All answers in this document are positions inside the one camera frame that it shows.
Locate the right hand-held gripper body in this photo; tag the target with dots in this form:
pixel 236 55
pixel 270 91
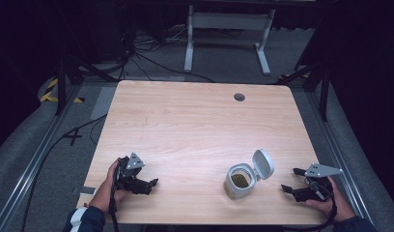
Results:
pixel 317 188

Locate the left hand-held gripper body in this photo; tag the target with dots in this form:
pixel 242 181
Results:
pixel 129 175

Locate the white jar with flip lid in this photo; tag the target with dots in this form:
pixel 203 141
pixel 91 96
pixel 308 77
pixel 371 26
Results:
pixel 233 190

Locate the person's right hand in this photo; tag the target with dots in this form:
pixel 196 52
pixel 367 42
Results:
pixel 340 206

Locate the person's left hand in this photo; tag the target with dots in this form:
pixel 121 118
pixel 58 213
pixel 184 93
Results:
pixel 105 193

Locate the dried green herbs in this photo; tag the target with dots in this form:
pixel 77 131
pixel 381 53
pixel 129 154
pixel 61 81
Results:
pixel 240 180

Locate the black tripod stand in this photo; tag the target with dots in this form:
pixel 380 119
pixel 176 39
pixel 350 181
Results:
pixel 323 93
pixel 61 83

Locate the yellow black hazard tape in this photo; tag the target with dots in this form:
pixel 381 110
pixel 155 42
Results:
pixel 47 95

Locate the aluminium floor rail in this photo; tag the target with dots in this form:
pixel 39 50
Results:
pixel 338 154
pixel 27 174

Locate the white metal stand frame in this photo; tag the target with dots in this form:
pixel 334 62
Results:
pixel 230 22

